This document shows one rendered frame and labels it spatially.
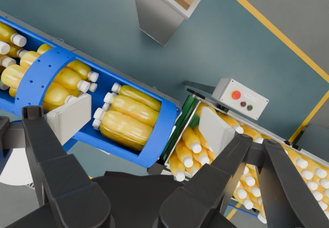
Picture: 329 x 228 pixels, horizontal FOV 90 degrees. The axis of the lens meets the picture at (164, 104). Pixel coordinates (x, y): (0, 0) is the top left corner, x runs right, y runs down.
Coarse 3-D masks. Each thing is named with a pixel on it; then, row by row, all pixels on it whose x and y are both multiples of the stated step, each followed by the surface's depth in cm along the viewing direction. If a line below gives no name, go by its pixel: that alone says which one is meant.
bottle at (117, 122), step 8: (104, 112) 57; (112, 112) 56; (120, 112) 58; (104, 120) 55; (112, 120) 55; (120, 120) 56; (128, 120) 57; (136, 120) 59; (112, 128) 56; (120, 128) 56; (128, 128) 56; (136, 128) 57; (144, 128) 58; (152, 128) 59; (128, 136) 57; (136, 136) 57; (144, 136) 57; (144, 144) 59
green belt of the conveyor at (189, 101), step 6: (186, 102) 89; (186, 108) 89; (192, 108) 89; (186, 114) 90; (180, 120) 90; (192, 120) 90; (198, 120) 90; (180, 126) 90; (192, 126) 91; (174, 132) 90; (174, 138) 91; (168, 144) 91; (168, 150) 92; (294, 150) 101; (162, 156) 92; (306, 156) 103; (168, 162) 94
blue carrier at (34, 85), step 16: (0, 16) 55; (32, 32) 56; (32, 48) 68; (64, 48) 59; (32, 64) 48; (48, 64) 49; (64, 64) 52; (96, 64) 61; (32, 80) 47; (48, 80) 48; (96, 80) 73; (112, 80) 71; (128, 80) 63; (0, 96) 62; (16, 96) 47; (32, 96) 48; (96, 96) 76; (16, 112) 51; (160, 112) 57; (176, 112) 61; (160, 128) 55; (96, 144) 56; (112, 144) 70; (160, 144) 55; (128, 160) 61; (144, 160) 57
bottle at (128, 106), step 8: (112, 96) 60; (120, 96) 61; (112, 104) 60; (120, 104) 59; (128, 104) 60; (136, 104) 61; (128, 112) 60; (136, 112) 60; (144, 112) 61; (152, 112) 62; (144, 120) 61; (152, 120) 61
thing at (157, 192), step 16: (112, 176) 7; (128, 176) 7; (144, 176) 7; (160, 176) 8; (112, 192) 6; (128, 192) 6; (144, 192) 6; (160, 192) 6; (48, 208) 5; (112, 208) 6; (128, 208) 6; (144, 208) 6; (16, 224) 5; (32, 224) 5; (48, 224) 5; (112, 224) 5; (128, 224) 5; (144, 224) 5; (208, 224) 5; (224, 224) 5
